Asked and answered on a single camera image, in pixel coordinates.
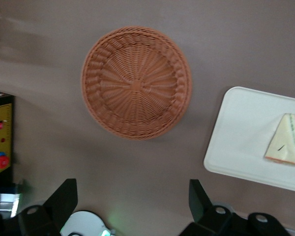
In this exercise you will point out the black appliance with yellow panel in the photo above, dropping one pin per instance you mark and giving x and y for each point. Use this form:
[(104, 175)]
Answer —
[(0, 113)]

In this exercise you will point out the white rectangular plastic tray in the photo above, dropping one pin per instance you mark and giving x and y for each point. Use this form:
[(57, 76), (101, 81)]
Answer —
[(241, 137)]

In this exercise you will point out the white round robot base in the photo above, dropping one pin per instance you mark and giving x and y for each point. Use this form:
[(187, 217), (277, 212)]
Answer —
[(83, 221)]

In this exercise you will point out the round brown wicker basket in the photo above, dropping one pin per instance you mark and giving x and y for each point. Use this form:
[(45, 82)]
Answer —
[(135, 86)]

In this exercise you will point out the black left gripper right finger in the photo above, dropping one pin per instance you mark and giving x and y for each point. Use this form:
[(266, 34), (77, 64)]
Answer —
[(199, 201)]

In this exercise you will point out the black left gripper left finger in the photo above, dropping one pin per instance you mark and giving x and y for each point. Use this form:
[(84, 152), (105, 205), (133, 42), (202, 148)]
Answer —
[(64, 196)]

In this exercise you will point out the triangle sandwich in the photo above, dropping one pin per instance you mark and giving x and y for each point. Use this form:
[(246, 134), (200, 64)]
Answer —
[(285, 142)]

